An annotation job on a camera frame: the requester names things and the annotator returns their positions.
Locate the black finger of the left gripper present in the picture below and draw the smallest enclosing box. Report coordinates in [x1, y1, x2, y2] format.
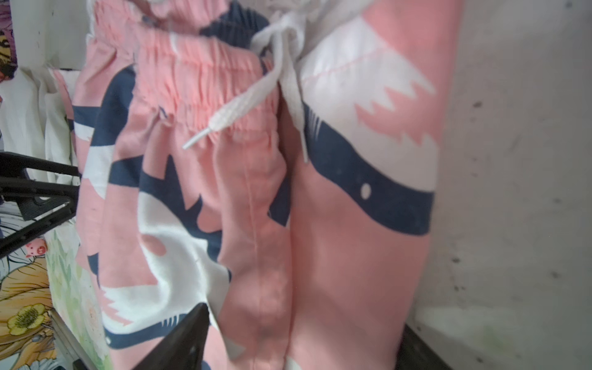
[1, 152, 80, 257]

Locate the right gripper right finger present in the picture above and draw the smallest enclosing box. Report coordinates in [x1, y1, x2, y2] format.
[395, 325, 452, 370]

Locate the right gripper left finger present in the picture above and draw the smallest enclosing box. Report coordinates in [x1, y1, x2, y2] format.
[134, 303, 210, 370]

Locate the white printed t-shirt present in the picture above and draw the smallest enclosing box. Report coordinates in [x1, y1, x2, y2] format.
[1, 68, 78, 166]

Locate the pink patterned garment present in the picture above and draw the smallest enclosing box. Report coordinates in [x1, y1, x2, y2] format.
[72, 1, 463, 369]

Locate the aluminium front rail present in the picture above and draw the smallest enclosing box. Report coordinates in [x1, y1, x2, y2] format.
[49, 309, 97, 370]

